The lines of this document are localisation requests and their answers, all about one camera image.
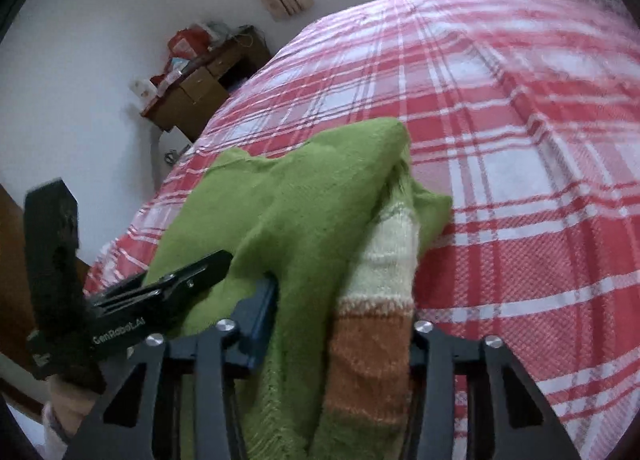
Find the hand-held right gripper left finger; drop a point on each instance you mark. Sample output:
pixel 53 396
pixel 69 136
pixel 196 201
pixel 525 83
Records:
pixel 265 320

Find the brown wooden desk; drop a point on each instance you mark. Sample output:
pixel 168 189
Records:
pixel 195 94

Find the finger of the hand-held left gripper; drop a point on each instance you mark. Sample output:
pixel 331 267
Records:
pixel 195 280

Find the white flat box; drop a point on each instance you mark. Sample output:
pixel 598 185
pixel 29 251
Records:
pixel 177 70

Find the person's left forearm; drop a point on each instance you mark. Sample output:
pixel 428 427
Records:
pixel 65 410

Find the pale green bag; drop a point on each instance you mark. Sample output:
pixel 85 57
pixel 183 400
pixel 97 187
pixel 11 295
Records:
pixel 215 33

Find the white upright card box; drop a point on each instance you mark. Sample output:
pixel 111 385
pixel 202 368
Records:
pixel 142 90

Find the brown wooden door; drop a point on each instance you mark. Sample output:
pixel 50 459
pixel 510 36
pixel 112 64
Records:
pixel 12 265

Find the red gift box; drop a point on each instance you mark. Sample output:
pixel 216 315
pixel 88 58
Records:
pixel 187 44

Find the bed with red plaid sheet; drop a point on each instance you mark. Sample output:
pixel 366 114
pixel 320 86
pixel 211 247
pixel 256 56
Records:
pixel 500 139

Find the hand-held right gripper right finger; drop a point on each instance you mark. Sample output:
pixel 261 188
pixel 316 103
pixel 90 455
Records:
pixel 430 342

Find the green striped knit sweater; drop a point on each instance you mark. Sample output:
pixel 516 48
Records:
pixel 300 200

